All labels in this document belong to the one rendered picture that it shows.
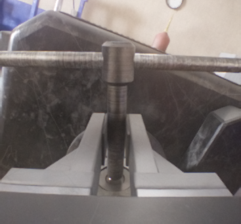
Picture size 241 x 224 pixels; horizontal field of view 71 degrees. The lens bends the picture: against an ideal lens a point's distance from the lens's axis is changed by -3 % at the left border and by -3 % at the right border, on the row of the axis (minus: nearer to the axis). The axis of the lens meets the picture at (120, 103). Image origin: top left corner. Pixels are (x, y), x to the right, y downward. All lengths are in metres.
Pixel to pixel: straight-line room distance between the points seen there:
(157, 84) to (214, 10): 3.77
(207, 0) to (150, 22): 1.14
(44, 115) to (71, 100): 0.06
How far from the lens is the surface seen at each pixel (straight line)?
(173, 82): 0.32
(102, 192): 0.17
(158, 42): 0.75
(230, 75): 3.72
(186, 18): 3.84
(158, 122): 0.34
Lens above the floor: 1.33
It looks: 19 degrees down
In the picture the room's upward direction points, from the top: 22 degrees clockwise
